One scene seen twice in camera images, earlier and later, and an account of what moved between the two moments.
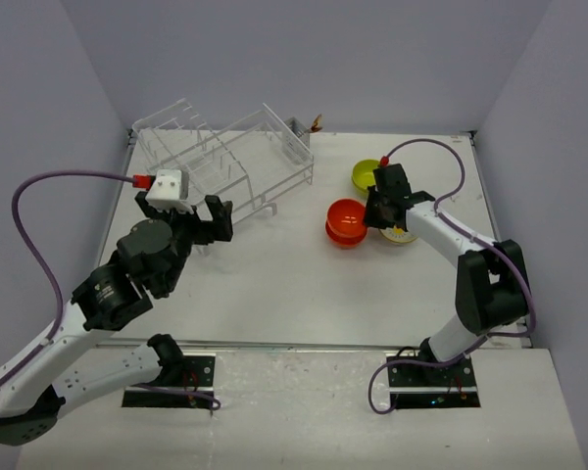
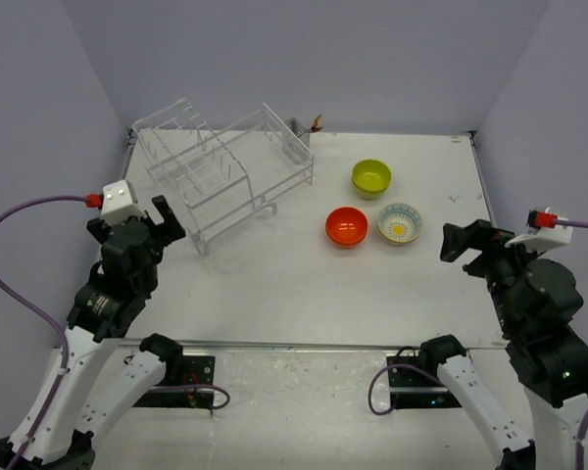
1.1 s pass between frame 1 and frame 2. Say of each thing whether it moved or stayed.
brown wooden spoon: stayed
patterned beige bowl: stayed
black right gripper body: moved
